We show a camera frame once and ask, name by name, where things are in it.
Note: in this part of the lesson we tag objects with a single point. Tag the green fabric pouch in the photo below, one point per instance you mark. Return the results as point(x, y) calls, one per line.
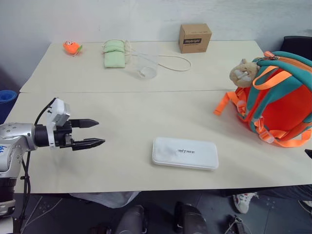
point(113, 54)

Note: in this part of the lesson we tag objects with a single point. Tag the white plastic bag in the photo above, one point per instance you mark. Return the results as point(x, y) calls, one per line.
point(107, 198)

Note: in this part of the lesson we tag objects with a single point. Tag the dark sneaker with white sole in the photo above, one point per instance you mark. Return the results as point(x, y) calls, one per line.
point(306, 206)

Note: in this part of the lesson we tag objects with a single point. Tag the black chair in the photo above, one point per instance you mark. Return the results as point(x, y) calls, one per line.
point(297, 45)

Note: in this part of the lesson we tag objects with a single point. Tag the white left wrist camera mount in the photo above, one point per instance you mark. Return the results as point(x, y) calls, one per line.
point(57, 110)

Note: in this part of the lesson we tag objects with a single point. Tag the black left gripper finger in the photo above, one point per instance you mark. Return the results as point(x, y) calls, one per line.
point(89, 143)
point(85, 123)

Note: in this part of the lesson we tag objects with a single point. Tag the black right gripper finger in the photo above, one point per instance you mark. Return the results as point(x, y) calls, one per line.
point(309, 153)

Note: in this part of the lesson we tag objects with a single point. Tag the orange and teal backpack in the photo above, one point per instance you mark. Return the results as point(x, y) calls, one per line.
point(280, 102)

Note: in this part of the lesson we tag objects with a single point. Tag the dark rounded shape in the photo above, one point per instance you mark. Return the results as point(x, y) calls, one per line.
point(130, 220)
point(191, 219)

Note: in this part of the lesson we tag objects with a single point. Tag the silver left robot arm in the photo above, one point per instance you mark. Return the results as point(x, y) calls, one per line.
point(14, 140)

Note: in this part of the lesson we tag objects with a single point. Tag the white rectangular case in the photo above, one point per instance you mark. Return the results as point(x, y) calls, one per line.
point(185, 153)

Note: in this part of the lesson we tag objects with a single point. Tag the brown cardboard box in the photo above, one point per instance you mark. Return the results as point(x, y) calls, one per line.
point(193, 39)

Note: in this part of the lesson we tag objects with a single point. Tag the clear plastic cup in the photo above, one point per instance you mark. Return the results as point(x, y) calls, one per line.
point(146, 72)

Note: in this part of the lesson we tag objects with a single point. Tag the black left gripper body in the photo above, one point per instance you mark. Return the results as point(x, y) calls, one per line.
point(64, 137)

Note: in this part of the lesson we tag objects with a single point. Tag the white sneaker with red print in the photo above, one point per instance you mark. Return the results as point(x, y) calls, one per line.
point(242, 202)

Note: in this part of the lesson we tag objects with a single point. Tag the blue bin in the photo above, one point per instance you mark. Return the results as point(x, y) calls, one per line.
point(6, 104)

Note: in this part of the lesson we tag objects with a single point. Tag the orange plush toy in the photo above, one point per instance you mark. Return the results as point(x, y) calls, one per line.
point(71, 47)

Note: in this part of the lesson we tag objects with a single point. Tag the beige hamster plush toy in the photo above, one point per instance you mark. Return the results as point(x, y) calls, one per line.
point(243, 73)

